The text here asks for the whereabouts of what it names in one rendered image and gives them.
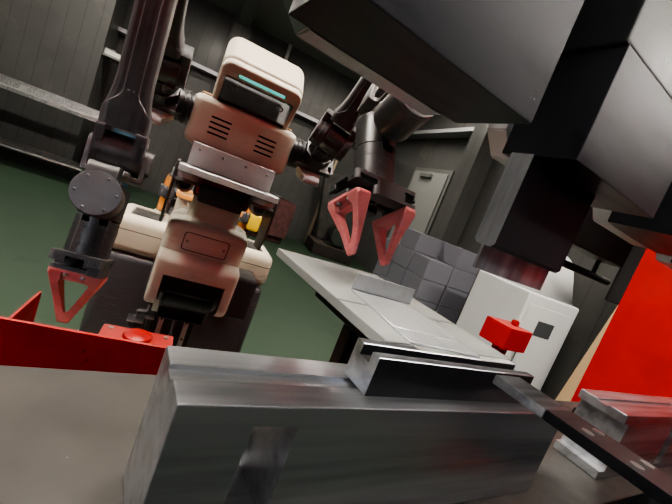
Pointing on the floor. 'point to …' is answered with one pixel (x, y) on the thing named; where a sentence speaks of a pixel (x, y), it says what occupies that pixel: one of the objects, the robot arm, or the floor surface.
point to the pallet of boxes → (432, 272)
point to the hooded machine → (543, 343)
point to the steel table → (50, 105)
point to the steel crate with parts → (281, 221)
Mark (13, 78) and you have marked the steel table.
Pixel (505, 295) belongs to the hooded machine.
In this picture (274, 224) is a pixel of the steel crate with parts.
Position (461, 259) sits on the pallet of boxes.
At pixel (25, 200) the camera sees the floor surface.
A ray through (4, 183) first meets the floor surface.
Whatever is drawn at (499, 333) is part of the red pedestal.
